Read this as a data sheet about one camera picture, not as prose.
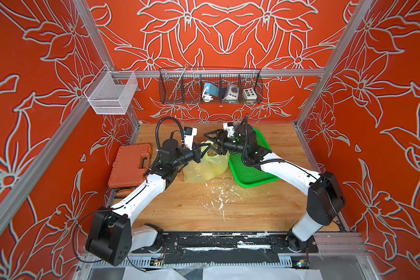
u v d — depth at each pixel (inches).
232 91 36.1
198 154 26.0
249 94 37.3
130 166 36.4
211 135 27.8
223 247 28.6
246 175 36.5
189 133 26.3
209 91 33.4
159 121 22.1
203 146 28.0
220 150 28.1
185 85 39.2
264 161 22.5
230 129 29.3
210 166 29.9
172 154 23.3
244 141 23.7
